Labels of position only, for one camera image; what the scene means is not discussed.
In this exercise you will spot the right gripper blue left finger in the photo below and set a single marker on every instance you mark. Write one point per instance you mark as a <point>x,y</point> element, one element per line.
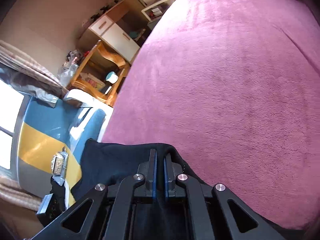
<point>151,176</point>

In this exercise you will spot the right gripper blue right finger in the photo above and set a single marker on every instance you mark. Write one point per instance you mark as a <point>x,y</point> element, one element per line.
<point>169,176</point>

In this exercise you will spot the black pants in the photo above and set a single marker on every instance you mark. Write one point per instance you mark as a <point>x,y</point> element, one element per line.
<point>197,211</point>

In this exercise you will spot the light blue container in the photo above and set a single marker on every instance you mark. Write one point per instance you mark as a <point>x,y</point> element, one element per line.
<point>112,77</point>

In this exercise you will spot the wooden shelf stand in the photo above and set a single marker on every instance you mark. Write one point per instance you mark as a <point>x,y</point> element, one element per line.
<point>90,75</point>

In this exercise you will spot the blue yellow mat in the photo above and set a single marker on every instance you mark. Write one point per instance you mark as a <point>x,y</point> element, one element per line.
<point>46,131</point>

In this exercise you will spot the pink bed sheet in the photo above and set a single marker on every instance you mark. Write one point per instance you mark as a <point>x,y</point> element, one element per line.
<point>233,85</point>

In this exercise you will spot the white wooden cabinet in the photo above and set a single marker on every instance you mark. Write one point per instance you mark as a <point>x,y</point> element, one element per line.
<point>114,28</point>

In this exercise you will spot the white bedside table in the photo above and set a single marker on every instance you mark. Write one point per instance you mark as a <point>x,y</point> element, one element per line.
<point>157,9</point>

